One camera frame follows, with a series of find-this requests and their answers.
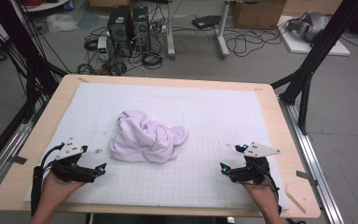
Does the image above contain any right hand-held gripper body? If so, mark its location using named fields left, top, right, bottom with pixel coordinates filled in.
left=229, top=142, right=282, bottom=185

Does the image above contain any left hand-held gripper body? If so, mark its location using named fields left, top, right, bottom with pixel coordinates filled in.
left=49, top=137, right=98, bottom=184

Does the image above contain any lilac towel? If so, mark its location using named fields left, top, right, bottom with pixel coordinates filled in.
left=110, top=109, right=190, bottom=165

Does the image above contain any person's right hand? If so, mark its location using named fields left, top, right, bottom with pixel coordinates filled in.
left=243, top=183, right=279, bottom=213

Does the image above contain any person's left hand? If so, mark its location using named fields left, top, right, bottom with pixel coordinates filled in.
left=38, top=172, right=87, bottom=213

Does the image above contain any white grid mat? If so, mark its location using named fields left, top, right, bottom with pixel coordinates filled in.
left=22, top=82, right=291, bottom=211

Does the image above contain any grey tape strip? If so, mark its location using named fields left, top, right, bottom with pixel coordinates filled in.
left=296, top=170, right=319, bottom=187

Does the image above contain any black tape strip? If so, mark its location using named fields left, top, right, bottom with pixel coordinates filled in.
left=7, top=154, right=28, bottom=165

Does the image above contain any grey power supply unit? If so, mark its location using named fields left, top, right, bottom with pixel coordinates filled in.
left=97, top=35, right=110, bottom=62

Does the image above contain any white floor board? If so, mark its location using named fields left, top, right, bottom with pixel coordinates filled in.
left=278, top=15, right=351, bottom=57

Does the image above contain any white desk leg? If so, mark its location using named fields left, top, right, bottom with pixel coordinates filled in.
left=166, top=0, right=176, bottom=60
left=216, top=0, right=230, bottom=60

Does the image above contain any wide black computer tower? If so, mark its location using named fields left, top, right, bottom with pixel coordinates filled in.
left=106, top=5, right=133, bottom=58

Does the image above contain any clear plastic bag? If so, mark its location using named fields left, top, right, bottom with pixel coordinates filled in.
left=46, top=13, right=79, bottom=34

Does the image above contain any flat black device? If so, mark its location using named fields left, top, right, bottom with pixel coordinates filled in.
left=191, top=14, right=222, bottom=30

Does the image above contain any narrow black computer tower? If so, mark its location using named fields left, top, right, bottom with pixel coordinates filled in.
left=131, top=6, right=152, bottom=52

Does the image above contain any brown cardboard box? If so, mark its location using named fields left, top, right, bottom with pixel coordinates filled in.
left=232, top=0, right=287, bottom=30

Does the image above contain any grey rounded device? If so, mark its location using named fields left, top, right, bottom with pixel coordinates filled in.
left=286, top=11, right=332, bottom=43

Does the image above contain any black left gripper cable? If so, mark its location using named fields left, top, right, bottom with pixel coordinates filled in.
left=30, top=143, right=65, bottom=217

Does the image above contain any aluminium rail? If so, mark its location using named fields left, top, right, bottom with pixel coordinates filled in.
left=0, top=119, right=35, bottom=203
left=278, top=97, right=345, bottom=224

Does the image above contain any black floor cable tangle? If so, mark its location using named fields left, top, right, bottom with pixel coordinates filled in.
left=223, top=27, right=282, bottom=59

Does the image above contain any black coiled cable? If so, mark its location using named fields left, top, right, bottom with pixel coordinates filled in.
left=141, top=50, right=164, bottom=71

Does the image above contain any black frame stand with cables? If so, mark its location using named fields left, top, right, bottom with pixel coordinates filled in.
left=0, top=0, right=69, bottom=125

